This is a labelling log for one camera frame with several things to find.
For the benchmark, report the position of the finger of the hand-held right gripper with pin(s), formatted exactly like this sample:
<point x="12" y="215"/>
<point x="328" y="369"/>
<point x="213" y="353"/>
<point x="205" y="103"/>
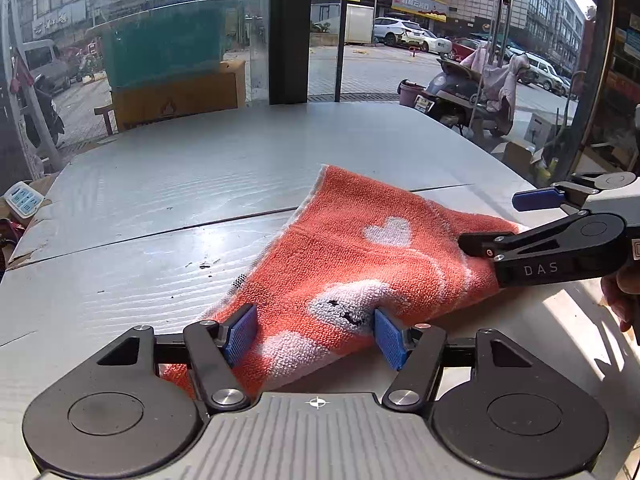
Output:
<point x="535" y="200"/>
<point x="560" y="255"/>

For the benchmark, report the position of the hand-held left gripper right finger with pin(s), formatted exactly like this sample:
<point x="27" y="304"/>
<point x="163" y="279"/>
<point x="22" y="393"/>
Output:
<point x="390" y="337"/>

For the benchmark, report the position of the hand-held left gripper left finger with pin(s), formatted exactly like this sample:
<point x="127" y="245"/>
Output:
<point x="240" y="335"/>

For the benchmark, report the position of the orange and white towel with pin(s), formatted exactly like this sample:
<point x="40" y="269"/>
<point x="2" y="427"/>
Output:
<point x="350" y="260"/>

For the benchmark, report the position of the person's right hand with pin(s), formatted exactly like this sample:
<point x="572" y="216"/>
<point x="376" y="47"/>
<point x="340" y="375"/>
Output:
<point x="622" y="295"/>

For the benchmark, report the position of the open brown cardboard box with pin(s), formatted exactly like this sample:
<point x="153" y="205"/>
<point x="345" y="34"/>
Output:
<point x="517" y="156"/>

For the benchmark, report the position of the pink cloth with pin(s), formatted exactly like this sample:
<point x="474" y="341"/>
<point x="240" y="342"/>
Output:
<point x="495" y="80"/>

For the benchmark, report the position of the grey blue scooter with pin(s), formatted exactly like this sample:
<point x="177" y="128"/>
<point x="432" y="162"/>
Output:
<point x="460" y="97"/>

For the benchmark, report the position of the purple bucket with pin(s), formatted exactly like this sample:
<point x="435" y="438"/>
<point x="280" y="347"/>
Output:
<point x="411" y="94"/>

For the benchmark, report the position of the red car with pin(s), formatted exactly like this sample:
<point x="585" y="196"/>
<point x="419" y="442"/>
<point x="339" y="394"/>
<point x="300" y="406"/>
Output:
<point x="464" y="49"/>

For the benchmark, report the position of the metal pole rack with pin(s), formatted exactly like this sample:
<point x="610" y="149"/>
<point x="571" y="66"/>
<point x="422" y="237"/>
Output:
<point x="504" y="20"/>

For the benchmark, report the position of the white car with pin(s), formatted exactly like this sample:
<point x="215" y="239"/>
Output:
<point x="430" y="42"/>

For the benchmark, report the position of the white SUV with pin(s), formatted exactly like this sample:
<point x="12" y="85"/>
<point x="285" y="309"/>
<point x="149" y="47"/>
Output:
<point x="395" y="31"/>

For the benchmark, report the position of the yellow shop sign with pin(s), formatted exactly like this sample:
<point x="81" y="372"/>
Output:
<point x="417" y="5"/>

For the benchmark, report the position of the yellow cardboard box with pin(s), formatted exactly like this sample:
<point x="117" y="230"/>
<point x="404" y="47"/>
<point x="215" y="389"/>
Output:
<point x="180" y="100"/>

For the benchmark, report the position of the wooden side table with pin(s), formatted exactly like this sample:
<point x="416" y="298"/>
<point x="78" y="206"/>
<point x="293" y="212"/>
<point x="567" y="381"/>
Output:
<point x="49" y="181"/>

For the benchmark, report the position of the white kiosk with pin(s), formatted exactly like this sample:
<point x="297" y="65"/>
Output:
<point x="359" y="24"/>

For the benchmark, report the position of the wooden stool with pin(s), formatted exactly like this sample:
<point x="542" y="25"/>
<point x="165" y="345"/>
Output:
<point x="106" y="119"/>

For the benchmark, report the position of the white power strip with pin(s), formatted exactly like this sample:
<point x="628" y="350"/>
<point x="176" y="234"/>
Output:
<point x="22" y="199"/>

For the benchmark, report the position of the black parked motorcycle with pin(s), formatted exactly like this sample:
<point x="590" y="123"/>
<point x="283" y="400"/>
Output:
<point x="42" y="112"/>

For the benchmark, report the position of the black window pillar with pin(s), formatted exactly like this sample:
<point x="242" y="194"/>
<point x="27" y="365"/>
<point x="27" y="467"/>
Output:
<point x="290" y="30"/>

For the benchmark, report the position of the teal plastic tub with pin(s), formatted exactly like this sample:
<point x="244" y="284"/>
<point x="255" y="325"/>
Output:
<point x="165" y="45"/>

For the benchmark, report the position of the white ladder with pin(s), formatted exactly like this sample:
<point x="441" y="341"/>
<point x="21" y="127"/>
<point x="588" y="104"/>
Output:
<point x="30" y="90"/>

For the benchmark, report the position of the grey van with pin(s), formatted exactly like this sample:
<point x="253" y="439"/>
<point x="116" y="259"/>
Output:
<point x="47" y="65"/>

